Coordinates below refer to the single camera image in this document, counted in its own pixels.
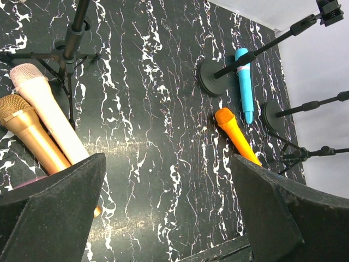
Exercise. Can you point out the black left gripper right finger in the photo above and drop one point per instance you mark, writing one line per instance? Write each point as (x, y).
(286, 220)

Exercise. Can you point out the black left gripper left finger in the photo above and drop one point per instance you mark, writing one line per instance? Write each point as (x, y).
(50, 219)

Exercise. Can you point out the black small tripod stand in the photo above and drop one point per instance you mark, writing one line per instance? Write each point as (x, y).
(301, 154)

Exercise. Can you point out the pink beige microphone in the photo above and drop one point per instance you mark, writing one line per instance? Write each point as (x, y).
(33, 86)

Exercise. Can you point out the blue microphone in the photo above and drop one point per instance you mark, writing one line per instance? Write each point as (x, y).
(246, 92)

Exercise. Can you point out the black tripod mic stand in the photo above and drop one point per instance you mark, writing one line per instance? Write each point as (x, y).
(62, 61)

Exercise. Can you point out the black round-base clip stand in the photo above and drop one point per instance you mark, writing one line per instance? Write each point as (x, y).
(210, 73)

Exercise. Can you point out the gold microphone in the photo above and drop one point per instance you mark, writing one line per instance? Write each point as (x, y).
(18, 117)

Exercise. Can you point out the orange microphone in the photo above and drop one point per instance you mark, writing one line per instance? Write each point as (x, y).
(227, 121)

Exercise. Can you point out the black round-base shock-mount stand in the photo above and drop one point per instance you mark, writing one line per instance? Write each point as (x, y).
(273, 115)

